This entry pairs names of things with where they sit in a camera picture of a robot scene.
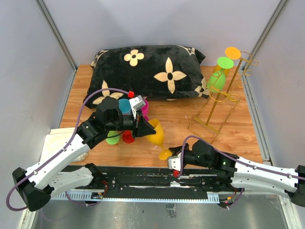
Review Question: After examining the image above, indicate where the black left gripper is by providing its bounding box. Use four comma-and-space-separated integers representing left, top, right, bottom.
106, 108, 157, 140

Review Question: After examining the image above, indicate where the orange wine glass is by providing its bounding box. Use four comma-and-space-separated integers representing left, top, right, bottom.
212, 47, 241, 76
146, 119, 172, 160

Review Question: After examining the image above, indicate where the pink wine glass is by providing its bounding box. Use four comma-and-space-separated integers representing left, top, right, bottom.
141, 99, 149, 121

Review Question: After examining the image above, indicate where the red wine glass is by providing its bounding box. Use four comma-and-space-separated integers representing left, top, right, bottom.
122, 130, 135, 144

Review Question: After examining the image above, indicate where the green wine glass row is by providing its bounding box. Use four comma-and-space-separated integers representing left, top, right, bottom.
206, 56, 234, 93

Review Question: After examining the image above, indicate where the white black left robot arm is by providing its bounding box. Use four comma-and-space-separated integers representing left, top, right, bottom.
12, 95, 156, 211

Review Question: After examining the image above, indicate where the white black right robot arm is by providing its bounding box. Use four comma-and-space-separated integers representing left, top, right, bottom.
168, 139, 305, 207

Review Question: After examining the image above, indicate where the black floral plush pillow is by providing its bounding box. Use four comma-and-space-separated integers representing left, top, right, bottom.
85, 45, 209, 109

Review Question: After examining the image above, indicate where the white folded cloth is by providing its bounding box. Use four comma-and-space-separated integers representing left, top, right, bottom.
41, 127, 74, 161

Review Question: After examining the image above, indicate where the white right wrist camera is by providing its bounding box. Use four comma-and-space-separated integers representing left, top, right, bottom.
167, 153, 182, 171

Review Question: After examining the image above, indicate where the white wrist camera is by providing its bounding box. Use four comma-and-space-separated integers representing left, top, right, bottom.
129, 95, 146, 119
167, 153, 182, 171

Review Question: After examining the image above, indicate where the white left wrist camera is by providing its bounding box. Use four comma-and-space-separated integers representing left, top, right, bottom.
129, 95, 146, 119

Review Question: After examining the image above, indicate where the gold wire glass rack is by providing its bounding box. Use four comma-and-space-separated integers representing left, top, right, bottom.
187, 50, 259, 143

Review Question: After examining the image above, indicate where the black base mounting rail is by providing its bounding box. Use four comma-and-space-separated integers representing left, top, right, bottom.
61, 164, 244, 200

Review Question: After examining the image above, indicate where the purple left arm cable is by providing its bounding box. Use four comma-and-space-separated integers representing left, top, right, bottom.
6, 87, 134, 212

